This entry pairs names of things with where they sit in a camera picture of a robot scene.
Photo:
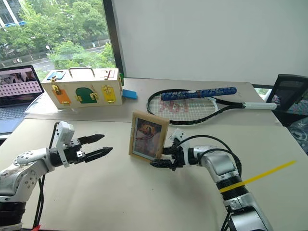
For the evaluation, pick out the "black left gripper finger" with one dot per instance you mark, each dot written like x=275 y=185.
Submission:
x=98 y=153
x=92 y=137

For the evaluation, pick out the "yellow strip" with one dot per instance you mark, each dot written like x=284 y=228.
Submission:
x=264 y=174

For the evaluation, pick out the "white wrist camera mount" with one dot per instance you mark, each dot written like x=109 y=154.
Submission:
x=64 y=131
x=180 y=138

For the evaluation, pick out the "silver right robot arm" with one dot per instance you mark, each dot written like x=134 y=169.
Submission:
x=221 y=166

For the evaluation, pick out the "wooden lock activity box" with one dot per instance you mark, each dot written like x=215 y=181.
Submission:
x=84 y=84

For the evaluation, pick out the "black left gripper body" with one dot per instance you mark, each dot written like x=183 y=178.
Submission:
x=73 y=154

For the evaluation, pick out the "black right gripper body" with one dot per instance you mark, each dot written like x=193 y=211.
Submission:
x=178 y=158

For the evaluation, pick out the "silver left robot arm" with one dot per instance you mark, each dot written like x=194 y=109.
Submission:
x=24 y=173

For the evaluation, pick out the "black white tennis racket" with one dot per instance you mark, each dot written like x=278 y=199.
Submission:
x=211 y=115

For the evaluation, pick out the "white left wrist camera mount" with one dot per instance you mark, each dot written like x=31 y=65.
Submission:
x=64 y=131

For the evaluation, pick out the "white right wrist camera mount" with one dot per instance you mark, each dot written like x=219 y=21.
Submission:
x=180 y=138

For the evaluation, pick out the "blue flat block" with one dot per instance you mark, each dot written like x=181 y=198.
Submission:
x=130 y=94

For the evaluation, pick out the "wooden picture frame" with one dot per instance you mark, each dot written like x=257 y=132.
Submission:
x=146 y=136

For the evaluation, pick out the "black mesh office chair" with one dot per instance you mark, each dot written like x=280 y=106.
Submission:
x=291 y=101

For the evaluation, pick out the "blue patterned tube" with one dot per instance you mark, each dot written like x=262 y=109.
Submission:
x=199 y=93

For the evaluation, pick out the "open laptop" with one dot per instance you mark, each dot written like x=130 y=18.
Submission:
x=16 y=96

